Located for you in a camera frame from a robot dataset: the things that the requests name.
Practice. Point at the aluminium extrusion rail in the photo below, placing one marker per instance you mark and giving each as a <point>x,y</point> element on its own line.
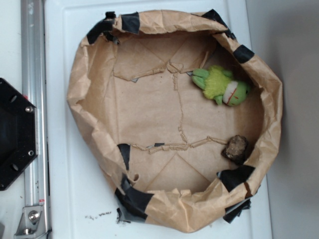
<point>36,175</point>

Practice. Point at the metal corner bracket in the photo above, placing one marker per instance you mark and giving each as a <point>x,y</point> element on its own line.
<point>32,223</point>

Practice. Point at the brown paper bag tray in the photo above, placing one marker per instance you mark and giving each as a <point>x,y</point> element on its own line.
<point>157,138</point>

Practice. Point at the green plush toy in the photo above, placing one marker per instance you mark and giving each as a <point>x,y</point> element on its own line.
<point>219,84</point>

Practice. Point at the brown rock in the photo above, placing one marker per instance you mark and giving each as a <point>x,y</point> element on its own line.
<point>235,149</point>

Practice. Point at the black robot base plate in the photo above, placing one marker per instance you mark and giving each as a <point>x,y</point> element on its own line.
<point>17,134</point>

